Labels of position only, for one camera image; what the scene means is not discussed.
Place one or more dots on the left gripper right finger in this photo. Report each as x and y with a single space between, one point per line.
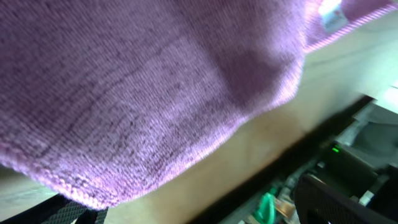
317 202

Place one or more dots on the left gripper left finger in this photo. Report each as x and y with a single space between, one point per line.
59 210

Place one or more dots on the purple microfiber cloth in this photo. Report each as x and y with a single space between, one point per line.
105 101

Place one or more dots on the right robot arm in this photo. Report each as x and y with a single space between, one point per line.
362 162

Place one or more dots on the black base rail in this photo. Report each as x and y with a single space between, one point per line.
246 199

